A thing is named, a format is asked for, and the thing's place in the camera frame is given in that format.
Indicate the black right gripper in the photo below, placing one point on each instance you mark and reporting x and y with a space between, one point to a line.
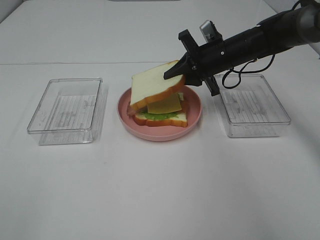
200 63

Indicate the yellow cheese slice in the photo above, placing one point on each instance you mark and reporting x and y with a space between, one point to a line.
168 105

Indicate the white bread slice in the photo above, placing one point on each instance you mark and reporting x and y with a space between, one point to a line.
176 119
150 86

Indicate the green lettuce leaf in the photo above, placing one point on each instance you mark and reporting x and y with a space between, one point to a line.
168 108

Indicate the brown bacon strip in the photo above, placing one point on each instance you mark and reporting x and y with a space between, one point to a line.
130 111

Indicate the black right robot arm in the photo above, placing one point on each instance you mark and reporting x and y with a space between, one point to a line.
276 34

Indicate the pink round plate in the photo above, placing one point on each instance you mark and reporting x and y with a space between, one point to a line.
161 133

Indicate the right clear plastic container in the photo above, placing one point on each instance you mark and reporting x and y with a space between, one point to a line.
251 110

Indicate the clear plastic container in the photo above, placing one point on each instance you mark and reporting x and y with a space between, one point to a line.
251 110
70 111

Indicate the left clear plastic container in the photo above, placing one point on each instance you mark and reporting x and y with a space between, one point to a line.
70 111

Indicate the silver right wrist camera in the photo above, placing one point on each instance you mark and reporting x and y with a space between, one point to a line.
209 32

